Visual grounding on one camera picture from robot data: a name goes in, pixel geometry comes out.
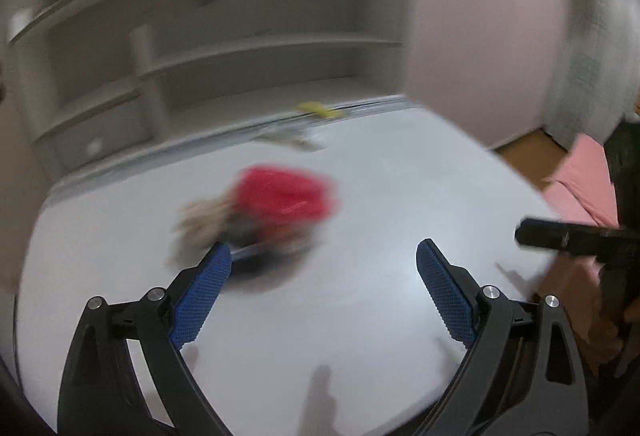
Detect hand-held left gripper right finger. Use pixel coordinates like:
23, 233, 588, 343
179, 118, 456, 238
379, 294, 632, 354
416, 238, 591, 436

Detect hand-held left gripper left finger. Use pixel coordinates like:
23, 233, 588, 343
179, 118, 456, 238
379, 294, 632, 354
57, 241, 233, 436

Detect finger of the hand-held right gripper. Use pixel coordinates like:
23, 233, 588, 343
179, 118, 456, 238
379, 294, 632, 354
515, 217, 640, 262

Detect pink cushion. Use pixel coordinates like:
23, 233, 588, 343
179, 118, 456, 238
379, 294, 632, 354
535, 133, 626, 377

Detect beige snack pieces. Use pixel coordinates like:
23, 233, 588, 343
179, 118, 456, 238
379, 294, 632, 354
172, 198, 242, 253

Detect dark cloth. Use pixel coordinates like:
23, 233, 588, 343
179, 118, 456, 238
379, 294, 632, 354
602, 115, 640, 230

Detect small white wrapper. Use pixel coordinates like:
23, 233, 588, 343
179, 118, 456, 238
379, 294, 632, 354
255, 128, 324, 152

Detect grey hutch drawer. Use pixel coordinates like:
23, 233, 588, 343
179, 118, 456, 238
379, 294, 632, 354
37, 101, 156, 172

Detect pale tall furniture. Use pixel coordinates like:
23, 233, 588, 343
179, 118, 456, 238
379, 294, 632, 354
542, 0, 640, 152

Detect yellow plastic strip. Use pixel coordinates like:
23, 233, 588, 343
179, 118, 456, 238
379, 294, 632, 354
295, 102, 346, 121

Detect white desk hutch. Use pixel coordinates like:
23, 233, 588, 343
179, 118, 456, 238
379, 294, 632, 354
7, 0, 416, 177

